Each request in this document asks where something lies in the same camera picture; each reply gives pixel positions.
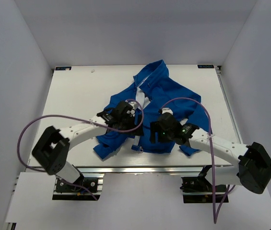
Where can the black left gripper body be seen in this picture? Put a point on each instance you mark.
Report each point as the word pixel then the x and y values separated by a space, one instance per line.
pixel 126 123

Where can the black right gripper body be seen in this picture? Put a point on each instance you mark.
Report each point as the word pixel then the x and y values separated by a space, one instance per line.
pixel 163 136

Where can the blue zip jacket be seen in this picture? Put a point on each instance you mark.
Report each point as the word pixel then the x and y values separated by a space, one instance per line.
pixel 154 89

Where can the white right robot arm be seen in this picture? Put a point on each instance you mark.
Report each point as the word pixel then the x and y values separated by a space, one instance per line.
pixel 250 165

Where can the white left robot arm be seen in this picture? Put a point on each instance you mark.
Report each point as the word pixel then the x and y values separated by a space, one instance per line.
pixel 52 148

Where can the right corner label sticker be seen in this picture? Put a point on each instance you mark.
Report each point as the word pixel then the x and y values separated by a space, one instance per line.
pixel 205 66

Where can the corner label sticker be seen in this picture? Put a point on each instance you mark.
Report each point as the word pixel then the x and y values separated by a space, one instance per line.
pixel 62 68
pixel 205 66

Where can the left corner label sticker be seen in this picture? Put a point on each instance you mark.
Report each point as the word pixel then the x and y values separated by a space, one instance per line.
pixel 62 68

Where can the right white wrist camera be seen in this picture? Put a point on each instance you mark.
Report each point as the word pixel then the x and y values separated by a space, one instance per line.
pixel 165 110

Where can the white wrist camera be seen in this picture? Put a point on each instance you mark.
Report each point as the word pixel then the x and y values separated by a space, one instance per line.
pixel 165 110
pixel 134 106

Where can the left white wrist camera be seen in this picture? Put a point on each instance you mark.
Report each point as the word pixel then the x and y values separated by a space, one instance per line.
pixel 134 106

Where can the aluminium front rail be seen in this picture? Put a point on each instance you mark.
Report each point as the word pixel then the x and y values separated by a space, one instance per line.
pixel 188 169

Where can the aluminium rail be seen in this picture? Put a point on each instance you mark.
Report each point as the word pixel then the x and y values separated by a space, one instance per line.
pixel 188 169
pixel 218 70

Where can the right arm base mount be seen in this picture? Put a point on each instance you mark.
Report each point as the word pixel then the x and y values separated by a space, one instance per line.
pixel 196 190

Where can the aluminium right side rail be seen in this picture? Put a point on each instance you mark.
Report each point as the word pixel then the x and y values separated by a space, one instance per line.
pixel 218 70

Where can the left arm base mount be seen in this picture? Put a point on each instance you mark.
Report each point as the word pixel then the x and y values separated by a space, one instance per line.
pixel 90 190

